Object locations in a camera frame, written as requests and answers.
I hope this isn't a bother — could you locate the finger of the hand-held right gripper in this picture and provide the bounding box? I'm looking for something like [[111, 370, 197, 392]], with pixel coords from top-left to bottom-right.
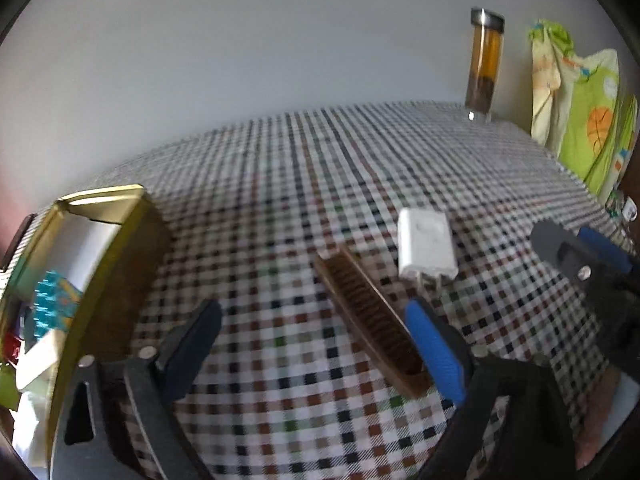
[[531, 220, 617, 322], [577, 226, 633, 276]]

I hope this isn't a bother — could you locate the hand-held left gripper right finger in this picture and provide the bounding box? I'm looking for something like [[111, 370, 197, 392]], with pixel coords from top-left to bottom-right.
[[404, 297, 576, 480]]

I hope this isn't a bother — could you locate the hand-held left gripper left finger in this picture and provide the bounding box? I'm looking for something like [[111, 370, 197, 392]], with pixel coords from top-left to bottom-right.
[[50, 299, 224, 480]]

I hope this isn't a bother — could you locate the wooden brush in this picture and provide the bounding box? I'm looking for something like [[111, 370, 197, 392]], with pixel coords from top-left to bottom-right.
[[314, 246, 432, 397]]

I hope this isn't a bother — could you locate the gold metal tin box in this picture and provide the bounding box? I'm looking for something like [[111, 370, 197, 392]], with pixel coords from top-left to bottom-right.
[[0, 185, 173, 480]]

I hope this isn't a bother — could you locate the white charger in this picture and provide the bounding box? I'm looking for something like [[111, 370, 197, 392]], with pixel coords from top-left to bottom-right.
[[397, 207, 459, 291]]

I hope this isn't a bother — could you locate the blue toy brick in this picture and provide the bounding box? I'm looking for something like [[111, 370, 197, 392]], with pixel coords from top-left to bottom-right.
[[32, 270, 83, 333]]

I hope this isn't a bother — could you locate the white cardboard box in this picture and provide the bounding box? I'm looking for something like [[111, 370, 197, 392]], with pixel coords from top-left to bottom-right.
[[15, 327, 68, 393]]

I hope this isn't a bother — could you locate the person's right hand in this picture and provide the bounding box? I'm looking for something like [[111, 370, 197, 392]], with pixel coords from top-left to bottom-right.
[[575, 365, 623, 471]]

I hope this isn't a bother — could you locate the green printed cloth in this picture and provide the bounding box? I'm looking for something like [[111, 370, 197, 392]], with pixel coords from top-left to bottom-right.
[[529, 18, 640, 206]]

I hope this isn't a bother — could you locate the glass tea bottle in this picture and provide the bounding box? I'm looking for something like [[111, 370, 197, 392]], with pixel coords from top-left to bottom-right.
[[465, 7, 506, 123]]

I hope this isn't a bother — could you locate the checkered tablecloth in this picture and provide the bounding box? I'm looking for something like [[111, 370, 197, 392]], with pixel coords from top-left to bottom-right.
[[30, 100, 640, 480]]

